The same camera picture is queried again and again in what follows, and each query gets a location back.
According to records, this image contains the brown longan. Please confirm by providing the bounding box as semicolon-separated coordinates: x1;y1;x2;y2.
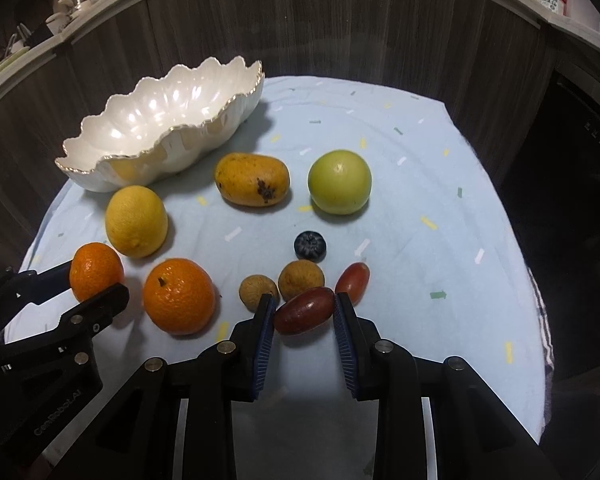
238;274;279;312
278;259;325;301

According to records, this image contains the large red grape tomato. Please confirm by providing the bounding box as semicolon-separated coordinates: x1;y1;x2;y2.
274;287;335;335

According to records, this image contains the small orange tangerine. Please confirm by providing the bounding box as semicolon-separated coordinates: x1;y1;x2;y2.
69;243;124;302

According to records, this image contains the dark blueberry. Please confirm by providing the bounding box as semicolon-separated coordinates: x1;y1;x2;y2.
294;231;327;262

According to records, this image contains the small red grape tomato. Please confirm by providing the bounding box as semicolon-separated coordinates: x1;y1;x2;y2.
335;262;370;306

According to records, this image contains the large orange tangerine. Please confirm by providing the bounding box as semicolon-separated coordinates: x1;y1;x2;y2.
142;258;216;336

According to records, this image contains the yellow lemon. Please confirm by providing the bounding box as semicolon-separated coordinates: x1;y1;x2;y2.
105;185;169;259

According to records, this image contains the yellow orange mango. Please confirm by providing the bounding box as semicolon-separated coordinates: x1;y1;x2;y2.
214;152;290;208

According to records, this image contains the green apple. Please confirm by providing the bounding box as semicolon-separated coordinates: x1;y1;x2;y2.
308;150;373;216

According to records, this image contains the light blue patterned cloth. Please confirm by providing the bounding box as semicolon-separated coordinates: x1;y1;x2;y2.
50;77;547;454

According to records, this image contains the white scalloped ceramic bowl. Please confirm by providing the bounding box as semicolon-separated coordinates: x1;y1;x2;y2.
55;55;265;193

